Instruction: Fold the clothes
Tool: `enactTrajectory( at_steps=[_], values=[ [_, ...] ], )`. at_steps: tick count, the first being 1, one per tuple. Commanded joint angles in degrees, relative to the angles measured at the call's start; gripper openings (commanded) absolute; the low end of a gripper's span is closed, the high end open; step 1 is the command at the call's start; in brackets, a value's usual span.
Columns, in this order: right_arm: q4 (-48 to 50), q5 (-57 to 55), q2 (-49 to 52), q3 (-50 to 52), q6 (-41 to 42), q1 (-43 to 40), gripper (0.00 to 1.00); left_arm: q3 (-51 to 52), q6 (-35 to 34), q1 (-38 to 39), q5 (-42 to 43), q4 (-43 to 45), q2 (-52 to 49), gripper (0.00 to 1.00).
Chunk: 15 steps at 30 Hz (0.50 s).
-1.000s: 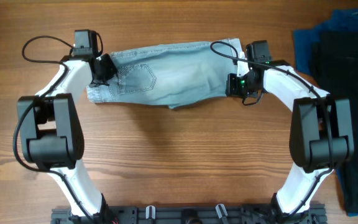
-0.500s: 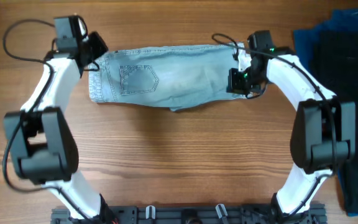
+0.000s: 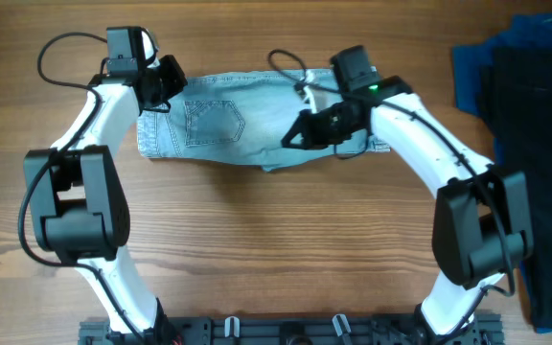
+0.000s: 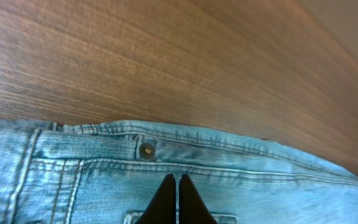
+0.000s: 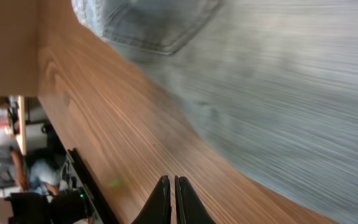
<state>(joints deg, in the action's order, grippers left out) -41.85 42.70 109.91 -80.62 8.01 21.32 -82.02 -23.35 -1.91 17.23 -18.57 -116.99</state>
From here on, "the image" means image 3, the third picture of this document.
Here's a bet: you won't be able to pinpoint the light blue denim shorts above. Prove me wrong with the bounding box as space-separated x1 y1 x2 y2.
137 71 390 172

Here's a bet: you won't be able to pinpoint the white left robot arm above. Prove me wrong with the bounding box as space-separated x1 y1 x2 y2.
17 26 187 344

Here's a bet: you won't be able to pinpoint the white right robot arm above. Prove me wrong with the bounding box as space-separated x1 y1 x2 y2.
281 45 534 344

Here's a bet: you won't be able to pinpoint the dark blue clothes pile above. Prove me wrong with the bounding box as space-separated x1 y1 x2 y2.
452 13 552 333

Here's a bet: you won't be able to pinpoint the black aluminium mounting rail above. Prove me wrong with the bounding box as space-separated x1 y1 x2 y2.
78 313 505 345

